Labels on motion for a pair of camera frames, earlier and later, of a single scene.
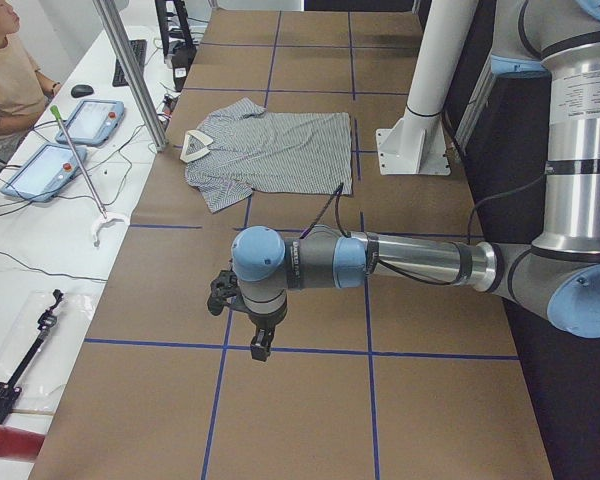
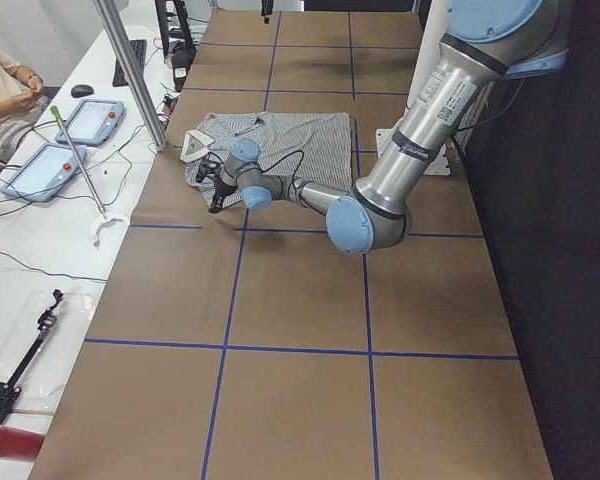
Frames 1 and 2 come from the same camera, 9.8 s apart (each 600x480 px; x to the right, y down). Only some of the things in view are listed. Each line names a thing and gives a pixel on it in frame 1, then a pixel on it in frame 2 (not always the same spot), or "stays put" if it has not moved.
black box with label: (181, 59) stays put
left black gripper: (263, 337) -> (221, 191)
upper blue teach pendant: (92, 123) stays put
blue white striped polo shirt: (237, 149) stays put
